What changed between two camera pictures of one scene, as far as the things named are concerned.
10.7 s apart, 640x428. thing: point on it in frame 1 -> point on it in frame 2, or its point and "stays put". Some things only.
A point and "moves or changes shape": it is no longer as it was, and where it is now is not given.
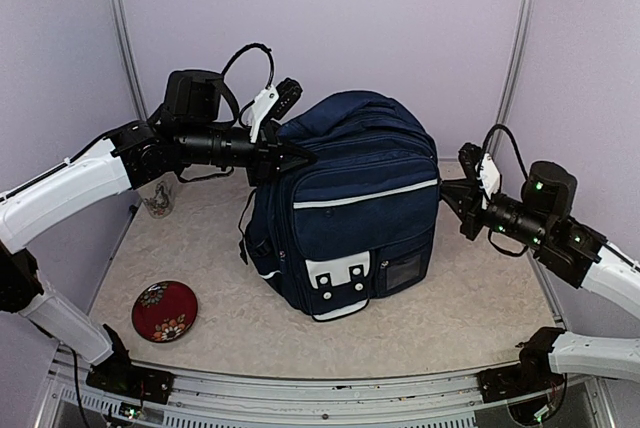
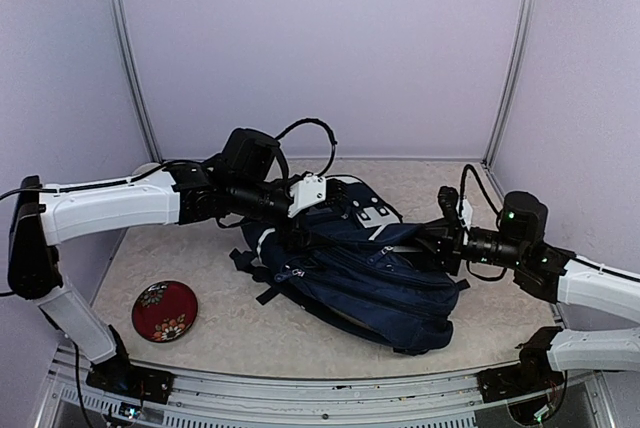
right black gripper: [463, 190] -> [448, 243]
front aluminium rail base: [230, 401] stays put
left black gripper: [269, 151] -> [296, 240]
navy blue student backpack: [355, 224] moves or changes shape
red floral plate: [164, 311] stays put
